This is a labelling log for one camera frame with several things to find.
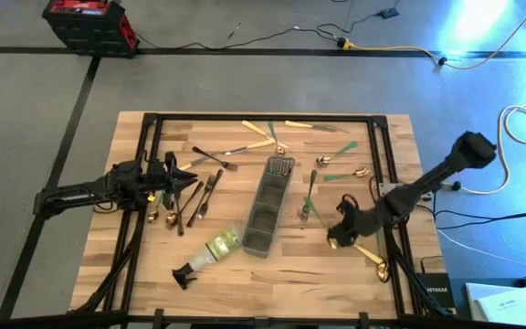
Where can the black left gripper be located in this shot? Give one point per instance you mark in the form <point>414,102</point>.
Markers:
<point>160,180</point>

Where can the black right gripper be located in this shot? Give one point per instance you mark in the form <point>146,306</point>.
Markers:
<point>361,219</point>

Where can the grey plastic cutlery basket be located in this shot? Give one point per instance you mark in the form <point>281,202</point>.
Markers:
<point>267,205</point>

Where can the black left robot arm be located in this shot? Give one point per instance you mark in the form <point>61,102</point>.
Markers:
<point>80,194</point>

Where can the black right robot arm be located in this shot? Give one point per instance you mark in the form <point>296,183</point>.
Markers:
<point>427,180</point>

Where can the black utensil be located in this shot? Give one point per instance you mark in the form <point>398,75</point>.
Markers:
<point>180,219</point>

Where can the spray bottle green label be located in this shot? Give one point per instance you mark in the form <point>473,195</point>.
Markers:
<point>217,247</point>

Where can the black Netgear box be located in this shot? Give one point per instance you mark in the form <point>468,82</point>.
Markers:
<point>436,292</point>

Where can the white paper sheet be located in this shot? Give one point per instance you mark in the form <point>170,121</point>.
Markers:
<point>473,292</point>

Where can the small pen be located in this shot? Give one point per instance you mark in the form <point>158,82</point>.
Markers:
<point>234,31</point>

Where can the red and black toolbox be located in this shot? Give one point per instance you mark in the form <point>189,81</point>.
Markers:
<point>89,27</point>

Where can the white printed booklet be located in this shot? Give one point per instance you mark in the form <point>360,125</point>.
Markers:
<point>514,308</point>

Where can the black power adapter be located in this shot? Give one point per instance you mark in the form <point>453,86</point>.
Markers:
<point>389,13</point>

